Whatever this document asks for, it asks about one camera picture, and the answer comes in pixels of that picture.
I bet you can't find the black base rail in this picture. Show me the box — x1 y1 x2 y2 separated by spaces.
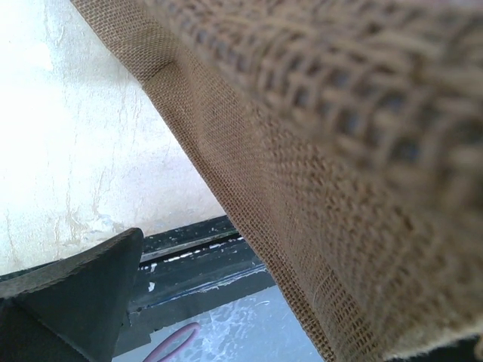
114 216 275 356

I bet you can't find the brown burlap canvas bag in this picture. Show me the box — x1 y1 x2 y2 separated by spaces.
75 0 482 361

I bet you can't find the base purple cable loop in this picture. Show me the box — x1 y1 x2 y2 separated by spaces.
145 321 202 362

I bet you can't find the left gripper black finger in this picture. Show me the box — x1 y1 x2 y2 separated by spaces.
1 228 143 361

